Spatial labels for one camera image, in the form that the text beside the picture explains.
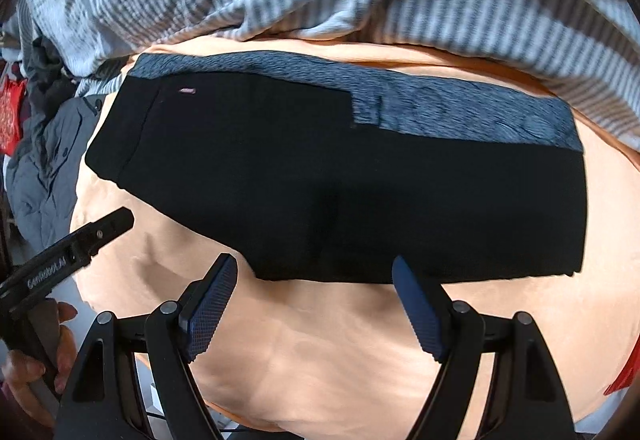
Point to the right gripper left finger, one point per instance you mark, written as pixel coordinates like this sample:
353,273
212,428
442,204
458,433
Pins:
103,399

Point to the black and blue patterned pants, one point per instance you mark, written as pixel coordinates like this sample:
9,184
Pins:
327,172

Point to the left hand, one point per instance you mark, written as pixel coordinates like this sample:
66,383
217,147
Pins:
41,364

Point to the red patterned cloth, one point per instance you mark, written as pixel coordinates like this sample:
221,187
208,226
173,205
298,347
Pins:
13,94

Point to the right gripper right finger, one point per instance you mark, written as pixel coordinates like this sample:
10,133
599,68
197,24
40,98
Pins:
526,398

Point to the dark grey buttoned garment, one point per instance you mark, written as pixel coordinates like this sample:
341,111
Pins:
42,174

